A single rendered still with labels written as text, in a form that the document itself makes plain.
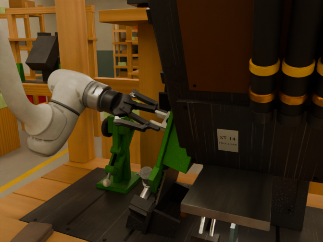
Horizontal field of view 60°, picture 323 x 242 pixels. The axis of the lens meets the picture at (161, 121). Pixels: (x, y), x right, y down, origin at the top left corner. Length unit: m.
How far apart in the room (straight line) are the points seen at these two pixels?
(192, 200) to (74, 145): 0.91
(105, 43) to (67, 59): 10.68
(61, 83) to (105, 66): 11.08
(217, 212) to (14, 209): 0.76
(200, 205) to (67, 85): 0.57
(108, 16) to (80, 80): 0.26
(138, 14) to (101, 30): 11.07
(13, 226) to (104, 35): 11.24
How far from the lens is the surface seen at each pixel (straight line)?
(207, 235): 0.68
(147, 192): 0.86
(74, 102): 0.91
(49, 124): 0.87
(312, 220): 1.02
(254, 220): 0.54
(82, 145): 1.36
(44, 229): 0.89
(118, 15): 1.02
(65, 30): 1.31
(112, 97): 0.86
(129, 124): 0.83
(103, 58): 12.03
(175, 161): 0.73
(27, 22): 6.04
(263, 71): 0.46
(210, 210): 0.54
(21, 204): 1.14
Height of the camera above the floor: 1.42
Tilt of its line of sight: 15 degrees down
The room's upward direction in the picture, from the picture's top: straight up
